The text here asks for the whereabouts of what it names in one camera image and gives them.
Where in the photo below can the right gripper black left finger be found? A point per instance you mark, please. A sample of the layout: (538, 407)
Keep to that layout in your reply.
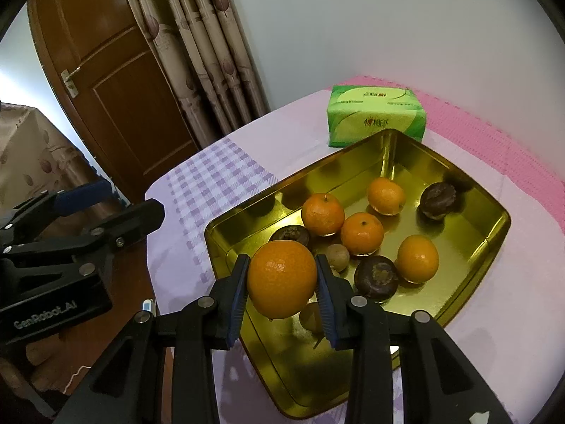
(125, 384)

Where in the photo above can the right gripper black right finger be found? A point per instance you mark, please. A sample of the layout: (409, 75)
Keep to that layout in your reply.
(439, 383)

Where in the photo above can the silver door handle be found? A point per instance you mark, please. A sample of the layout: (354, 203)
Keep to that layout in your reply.
(68, 81)

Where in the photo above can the green tissue pack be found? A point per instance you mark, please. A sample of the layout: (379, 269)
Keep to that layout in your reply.
(355, 112)

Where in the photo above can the gold metal tray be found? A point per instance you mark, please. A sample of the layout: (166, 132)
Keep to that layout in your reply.
(302, 374)

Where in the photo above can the person left hand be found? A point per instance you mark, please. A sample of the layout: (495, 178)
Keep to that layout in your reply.
(53, 368)

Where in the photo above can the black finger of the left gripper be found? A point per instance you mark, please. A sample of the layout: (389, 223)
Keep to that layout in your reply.
(31, 217)

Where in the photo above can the dark purple passion fruit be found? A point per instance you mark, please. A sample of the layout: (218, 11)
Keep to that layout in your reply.
(438, 200)
(376, 278)
(295, 233)

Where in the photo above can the brown wooden door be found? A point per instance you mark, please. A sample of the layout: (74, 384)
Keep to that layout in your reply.
(125, 112)

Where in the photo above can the pink purple checked tablecloth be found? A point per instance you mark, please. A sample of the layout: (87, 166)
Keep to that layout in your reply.
(512, 328)

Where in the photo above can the brown draped armchair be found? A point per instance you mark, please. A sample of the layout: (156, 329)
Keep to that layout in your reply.
(36, 156)

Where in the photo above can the orange tangerine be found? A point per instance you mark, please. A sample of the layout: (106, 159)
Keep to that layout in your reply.
(386, 197)
(281, 279)
(418, 259)
(362, 234)
(323, 214)

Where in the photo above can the brown longan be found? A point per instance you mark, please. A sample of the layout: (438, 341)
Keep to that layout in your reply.
(338, 257)
(310, 318)

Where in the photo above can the beige patterned curtain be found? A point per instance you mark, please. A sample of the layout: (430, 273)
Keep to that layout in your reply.
(200, 47)

